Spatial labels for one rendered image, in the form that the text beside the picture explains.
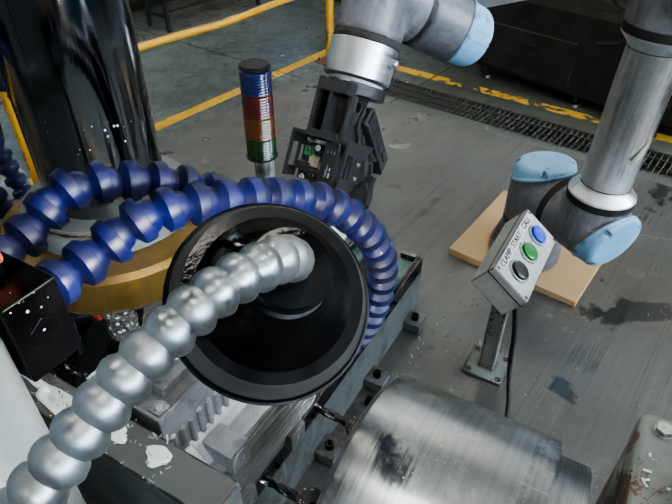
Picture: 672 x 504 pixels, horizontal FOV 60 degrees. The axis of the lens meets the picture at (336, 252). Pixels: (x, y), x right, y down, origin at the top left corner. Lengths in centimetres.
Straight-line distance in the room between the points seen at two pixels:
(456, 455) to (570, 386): 60
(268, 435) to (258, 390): 50
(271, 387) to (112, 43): 28
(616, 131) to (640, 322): 41
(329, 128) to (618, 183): 59
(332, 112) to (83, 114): 29
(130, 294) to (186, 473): 18
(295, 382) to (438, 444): 35
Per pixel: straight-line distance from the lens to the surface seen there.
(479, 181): 159
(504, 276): 84
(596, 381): 113
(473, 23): 72
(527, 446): 56
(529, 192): 118
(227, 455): 63
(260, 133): 114
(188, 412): 61
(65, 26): 40
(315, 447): 93
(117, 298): 44
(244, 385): 19
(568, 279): 129
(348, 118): 63
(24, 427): 27
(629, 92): 101
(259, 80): 110
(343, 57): 64
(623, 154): 105
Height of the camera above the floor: 160
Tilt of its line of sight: 38 degrees down
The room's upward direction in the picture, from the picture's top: straight up
